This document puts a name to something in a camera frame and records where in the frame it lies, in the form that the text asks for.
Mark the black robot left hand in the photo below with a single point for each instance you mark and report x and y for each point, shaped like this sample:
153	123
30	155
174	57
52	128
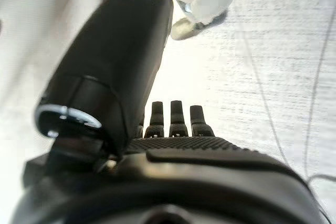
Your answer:
113	58

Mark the grey streaked area rug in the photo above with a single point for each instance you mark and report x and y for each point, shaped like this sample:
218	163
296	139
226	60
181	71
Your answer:
275	77

